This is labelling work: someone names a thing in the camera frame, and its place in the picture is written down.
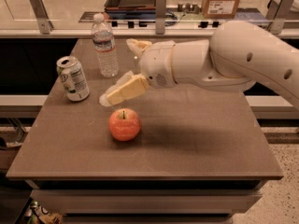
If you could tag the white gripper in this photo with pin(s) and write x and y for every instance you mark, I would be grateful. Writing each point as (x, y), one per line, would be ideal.
(155, 64)

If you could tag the white green 7up can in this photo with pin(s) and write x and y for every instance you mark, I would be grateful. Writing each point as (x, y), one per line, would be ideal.
(72, 76)

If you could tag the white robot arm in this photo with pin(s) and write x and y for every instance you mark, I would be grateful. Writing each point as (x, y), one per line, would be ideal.
(238, 55)

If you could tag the clear plastic water bottle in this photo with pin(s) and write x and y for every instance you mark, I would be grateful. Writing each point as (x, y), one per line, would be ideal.
(104, 45)

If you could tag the red apple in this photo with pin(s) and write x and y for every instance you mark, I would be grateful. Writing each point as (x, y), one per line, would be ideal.
(124, 124)

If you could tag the brown cardboard box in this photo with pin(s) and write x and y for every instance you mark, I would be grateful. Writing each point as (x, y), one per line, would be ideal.
(219, 9)

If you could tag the items under table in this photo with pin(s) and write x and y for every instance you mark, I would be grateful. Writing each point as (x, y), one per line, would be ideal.
(40, 215)

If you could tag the middle metal railing bracket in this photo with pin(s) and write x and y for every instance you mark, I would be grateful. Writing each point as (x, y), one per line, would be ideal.
(160, 16)

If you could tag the metal railing bracket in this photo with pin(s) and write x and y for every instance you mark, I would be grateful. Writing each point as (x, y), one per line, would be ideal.
(160, 16)
(43, 22)
(276, 15)

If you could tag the left metal railing bracket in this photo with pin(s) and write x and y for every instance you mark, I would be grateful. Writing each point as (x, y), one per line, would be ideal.
(43, 22)

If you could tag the right metal railing bracket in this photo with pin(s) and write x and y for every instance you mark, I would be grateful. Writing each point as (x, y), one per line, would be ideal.
(276, 15)

